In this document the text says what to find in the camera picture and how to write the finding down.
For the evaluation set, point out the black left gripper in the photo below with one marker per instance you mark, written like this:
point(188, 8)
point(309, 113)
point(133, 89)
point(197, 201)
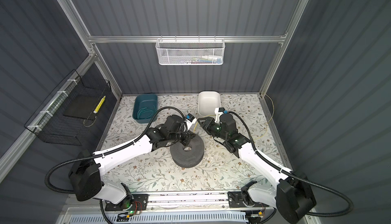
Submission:
point(189, 137)

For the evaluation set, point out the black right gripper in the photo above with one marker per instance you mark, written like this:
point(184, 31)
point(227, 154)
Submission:
point(208, 124)

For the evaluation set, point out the grey perforated cable spool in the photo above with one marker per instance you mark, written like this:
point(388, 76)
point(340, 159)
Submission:
point(190, 156)

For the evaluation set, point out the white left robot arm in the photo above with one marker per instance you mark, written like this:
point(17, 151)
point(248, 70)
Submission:
point(85, 176)

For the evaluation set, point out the white plastic tub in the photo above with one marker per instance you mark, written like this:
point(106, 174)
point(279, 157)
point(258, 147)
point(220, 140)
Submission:
point(208, 101)

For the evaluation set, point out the teal plastic tub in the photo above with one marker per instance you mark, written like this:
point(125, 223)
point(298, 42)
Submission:
point(145, 106)

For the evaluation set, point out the items in white basket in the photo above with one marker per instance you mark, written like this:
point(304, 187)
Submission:
point(206, 59)

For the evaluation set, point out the black flat pad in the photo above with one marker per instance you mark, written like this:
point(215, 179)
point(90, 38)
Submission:
point(81, 108)

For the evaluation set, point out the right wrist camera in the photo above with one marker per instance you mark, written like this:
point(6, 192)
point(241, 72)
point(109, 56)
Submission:
point(219, 112)

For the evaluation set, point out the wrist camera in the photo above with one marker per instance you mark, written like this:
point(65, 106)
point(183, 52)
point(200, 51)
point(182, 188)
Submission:
point(190, 120)
point(219, 112)

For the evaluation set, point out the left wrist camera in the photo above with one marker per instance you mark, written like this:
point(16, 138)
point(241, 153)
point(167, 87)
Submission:
point(190, 120)

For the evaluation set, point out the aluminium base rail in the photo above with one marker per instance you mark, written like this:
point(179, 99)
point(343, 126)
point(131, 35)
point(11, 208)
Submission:
point(174, 207)

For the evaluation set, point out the white wire wall basket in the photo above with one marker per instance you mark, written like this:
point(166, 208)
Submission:
point(170, 53)

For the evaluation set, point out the black wire wall basket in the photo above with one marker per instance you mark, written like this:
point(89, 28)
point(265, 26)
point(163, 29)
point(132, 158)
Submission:
point(49, 124)

